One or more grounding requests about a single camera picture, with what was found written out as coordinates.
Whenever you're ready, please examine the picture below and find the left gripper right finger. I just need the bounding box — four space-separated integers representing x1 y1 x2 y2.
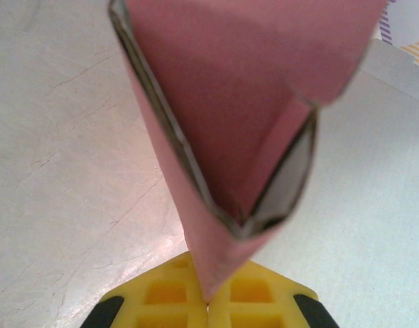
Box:
208 260 340 328

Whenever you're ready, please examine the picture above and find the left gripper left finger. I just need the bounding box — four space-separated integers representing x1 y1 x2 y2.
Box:
79 251 209 328

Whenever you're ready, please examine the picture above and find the pink white paper box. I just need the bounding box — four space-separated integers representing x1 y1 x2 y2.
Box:
108 0 419 328

